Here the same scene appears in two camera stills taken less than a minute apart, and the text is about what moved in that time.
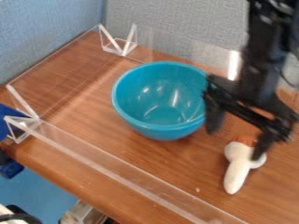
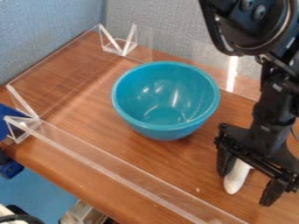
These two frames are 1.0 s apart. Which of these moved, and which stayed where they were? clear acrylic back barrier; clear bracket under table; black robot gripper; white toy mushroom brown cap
Moved: black robot gripper
Stayed: white toy mushroom brown cap; clear bracket under table; clear acrylic back barrier
